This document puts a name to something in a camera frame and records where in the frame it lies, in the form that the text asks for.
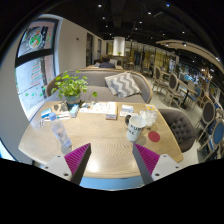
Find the white and blue card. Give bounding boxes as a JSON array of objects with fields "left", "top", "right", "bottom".
[{"left": 121, "top": 104, "right": 135, "bottom": 114}]

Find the grey white chevron pillow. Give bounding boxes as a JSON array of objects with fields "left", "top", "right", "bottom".
[{"left": 104, "top": 71, "right": 143, "bottom": 99}]

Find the green potted plant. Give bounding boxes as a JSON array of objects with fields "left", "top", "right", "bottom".
[{"left": 50, "top": 70, "right": 99, "bottom": 108}]

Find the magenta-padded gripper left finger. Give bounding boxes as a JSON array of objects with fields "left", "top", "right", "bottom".
[{"left": 42, "top": 142, "right": 92, "bottom": 186}]

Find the grey curved sofa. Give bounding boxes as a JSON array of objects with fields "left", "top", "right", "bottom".
[{"left": 45, "top": 68, "right": 154, "bottom": 104}]

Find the white round column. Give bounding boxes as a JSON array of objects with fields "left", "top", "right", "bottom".
[{"left": 112, "top": 36, "right": 126, "bottom": 57}]

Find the person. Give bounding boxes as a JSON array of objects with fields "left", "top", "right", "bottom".
[{"left": 98, "top": 54, "right": 116, "bottom": 70}]

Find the group of dining chairs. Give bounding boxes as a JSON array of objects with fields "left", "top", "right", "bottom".
[{"left": 151, "top": 64, "right": 224, "bottom": 161}]

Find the blue and white packet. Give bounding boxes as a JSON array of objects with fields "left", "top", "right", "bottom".
[{"left": 40, "top": 108, "right": 53, "bottom": 119}]

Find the dark framed window poster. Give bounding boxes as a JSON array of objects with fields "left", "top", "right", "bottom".
[{"left": 17, "top": 19, "right": 59, "bottom": 58}]

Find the flat round red coaster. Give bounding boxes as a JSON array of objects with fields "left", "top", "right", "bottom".
[{"left": 147, "top": 130, "right": 161, "bottom": 143}]

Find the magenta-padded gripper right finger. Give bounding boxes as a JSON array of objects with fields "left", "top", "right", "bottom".
[{"left": 132, "top": 142, "right": 184, "bottom": 186}]

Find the blue tissue pack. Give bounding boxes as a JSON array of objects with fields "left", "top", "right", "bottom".
[{"left": 69, "top": 104, "right": 80, "bottom": 118}]

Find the dark grey tufted armchair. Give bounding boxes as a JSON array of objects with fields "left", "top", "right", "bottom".
[{"left": 157, "top": 108, "right": 197, "bottom": 154}]

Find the group of ceiling lights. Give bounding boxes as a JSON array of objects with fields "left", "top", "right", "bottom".
[{"left": 96, "top": 2, "right": 189, "bottom": 48}]

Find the yellow and white card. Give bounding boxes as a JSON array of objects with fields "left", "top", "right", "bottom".
[{"left": 145, "top": 103, "right": 157, "bottom": 112}]

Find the white open booklet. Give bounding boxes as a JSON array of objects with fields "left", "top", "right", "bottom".
[{"left": 79, "top": 101, "right": 108, "bottom": 115}]

